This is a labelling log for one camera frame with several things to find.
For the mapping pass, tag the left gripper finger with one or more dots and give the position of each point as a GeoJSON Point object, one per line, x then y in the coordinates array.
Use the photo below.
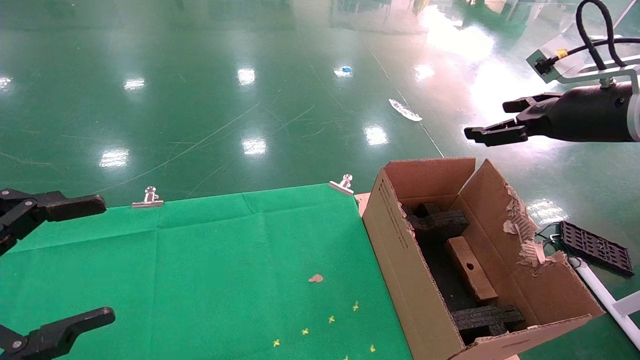
{"type": "Point", "coordinates": [75, 206]}
{"type": "Point", "coordinates": [60, 337]}

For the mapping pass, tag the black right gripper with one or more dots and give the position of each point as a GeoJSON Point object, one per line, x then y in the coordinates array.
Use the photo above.
{"type": "Point", "coordinates": [590, 115]}

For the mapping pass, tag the small cardboard box with hole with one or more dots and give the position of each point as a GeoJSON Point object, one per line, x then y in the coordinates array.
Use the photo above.
{"type": "Point", "coordinates": [477, 285]}

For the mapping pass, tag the large open cardboard carton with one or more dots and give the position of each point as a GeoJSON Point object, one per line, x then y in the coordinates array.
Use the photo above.
{"type": "Point", "coordinates": [400, 260]}

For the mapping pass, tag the small cardboard scrap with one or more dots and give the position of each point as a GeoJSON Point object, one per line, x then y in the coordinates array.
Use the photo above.
{"type": "Point", "coordinates": [315, 278]}

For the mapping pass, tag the silver binder clip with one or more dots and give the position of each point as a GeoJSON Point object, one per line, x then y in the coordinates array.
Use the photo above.
{"type": "Point", "coordinates": [341, 187]}
{"type": "Point", "coordinates": [148, 202]}

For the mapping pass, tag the white paper scrap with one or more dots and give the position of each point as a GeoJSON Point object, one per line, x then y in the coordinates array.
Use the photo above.
{"type": "Point", "coordinates": [405, 111]}

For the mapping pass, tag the black foam block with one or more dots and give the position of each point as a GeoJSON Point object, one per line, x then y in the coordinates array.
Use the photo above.
{"type": "Point", "coordinates": [487, 317]}
{"type": "Point", "coordinates": [440, 222]}

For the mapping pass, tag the black plastic grid tray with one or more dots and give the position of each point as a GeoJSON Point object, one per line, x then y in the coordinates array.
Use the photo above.
{"type": "Point", "coordinates": [595, 247]}

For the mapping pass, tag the large green table cloth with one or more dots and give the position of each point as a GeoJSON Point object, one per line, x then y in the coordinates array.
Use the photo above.
{"type": "Point", "coordinates": [225, 275]}

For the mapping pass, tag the blue floor scrap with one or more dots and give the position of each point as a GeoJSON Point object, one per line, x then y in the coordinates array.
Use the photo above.
{"type": "Point", "coordinates": [346, 69]}

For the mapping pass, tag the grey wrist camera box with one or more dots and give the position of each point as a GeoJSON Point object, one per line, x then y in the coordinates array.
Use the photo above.
{"type": "Point", "coordinates": [547, 75]}

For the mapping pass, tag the silver camera mount bracket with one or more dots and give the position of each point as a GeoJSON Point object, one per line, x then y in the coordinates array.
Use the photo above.
{"type": "Point", "coordinates": [600, 75]}

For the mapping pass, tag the white frame pipe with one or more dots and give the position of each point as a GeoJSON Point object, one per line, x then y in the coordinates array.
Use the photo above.
{"type": "Point", "coordinates": [600, 291]}

